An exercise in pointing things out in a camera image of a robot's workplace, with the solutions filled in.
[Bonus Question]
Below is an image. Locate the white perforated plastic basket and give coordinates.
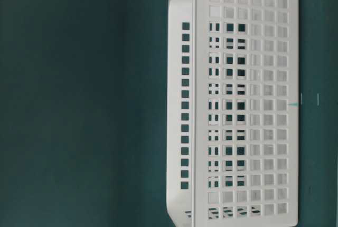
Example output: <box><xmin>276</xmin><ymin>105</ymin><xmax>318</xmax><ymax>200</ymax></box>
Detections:
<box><xmin>166</xmin><ymin>0</ymin><xmax>299</xmax><ymax>226</ymax></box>

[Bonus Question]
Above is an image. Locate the light green tape strip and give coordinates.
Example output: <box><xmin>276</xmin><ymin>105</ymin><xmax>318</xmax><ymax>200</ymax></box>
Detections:
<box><xmin>288</xmin><ymin>102</ymin><xmax>298</xmax><ymax>107</ymax></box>

